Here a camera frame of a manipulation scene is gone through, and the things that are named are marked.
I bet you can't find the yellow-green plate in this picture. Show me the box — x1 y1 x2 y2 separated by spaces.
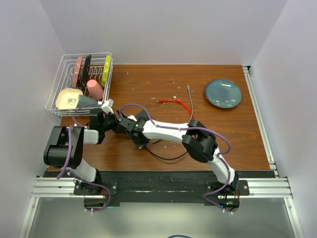
101 55 111 87

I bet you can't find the pink cup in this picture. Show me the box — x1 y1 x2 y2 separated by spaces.
87 79 104 101

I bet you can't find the black network switch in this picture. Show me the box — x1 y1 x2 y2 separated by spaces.
126 110 149 149

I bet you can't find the teal ceramic plate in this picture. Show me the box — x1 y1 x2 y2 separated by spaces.
205 78 242 109

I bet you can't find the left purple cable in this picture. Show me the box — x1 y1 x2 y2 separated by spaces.
56 103 111 212

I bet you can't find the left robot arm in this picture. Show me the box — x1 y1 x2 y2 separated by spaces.
44 108 118 195

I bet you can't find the red ethernet cable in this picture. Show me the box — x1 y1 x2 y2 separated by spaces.
156 98 195 119

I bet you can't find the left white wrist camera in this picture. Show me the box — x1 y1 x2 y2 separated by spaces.
101 99 114 114

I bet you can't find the white wire dish rack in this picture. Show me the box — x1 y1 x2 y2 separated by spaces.
45 52 113 117

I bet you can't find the black ethernet cable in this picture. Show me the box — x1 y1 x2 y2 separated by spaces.
145 143 188 164

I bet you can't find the cream square bowl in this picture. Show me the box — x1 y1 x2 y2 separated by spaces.
55 88 83 110

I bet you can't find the black plate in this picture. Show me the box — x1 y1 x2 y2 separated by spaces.
80 55 92 87

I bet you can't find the pink plate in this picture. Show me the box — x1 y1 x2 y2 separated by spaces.
71 56 83 88

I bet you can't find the grey ethernet cable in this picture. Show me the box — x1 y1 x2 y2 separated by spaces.
152 84 196 144

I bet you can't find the dark teal cup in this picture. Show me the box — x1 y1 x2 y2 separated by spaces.
76 95 99 108

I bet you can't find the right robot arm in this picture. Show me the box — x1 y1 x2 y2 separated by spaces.
118 116 239 195

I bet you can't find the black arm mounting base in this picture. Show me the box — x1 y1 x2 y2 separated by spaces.
42 170 276 207

